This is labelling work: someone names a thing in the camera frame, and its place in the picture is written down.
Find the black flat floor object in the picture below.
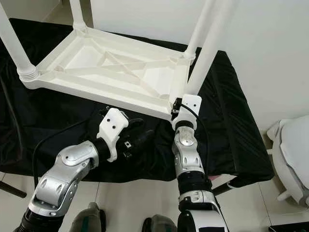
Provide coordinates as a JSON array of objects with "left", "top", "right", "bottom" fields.
[{"left": 268, "top": 223, "right": 309, "bottom": 232}]

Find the grey robot left foot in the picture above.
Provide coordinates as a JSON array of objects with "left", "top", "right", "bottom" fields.
[{"left": 70, "top": 203, "right": 107, "bottom": 232}]

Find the white rounded plastic object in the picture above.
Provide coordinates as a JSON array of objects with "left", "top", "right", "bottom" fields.
[{"left": 266, "top": 115, "right": 309, "bottom": 207}]

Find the grey robot right foot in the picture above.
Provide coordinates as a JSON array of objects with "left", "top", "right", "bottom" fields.
[{"left": 142, "top": 214, "right": 179, "bottom": 232}]

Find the grey robot foot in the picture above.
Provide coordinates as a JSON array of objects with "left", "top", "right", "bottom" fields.
[
  {"left": 70, "top": 203, "right": 107, "bottom": 232},
  {"left": 142, "top": 214, "right": 179, "bottom": 232}
]

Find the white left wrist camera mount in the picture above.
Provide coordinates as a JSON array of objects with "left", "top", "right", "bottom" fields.
[{"left": 97, "top": 108, "right": 130, "bottom": 162}]

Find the white plastic children table top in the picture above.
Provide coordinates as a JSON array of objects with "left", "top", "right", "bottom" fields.
[{"left": 19, "top": 27, "right": 196, "bottom": 121}]

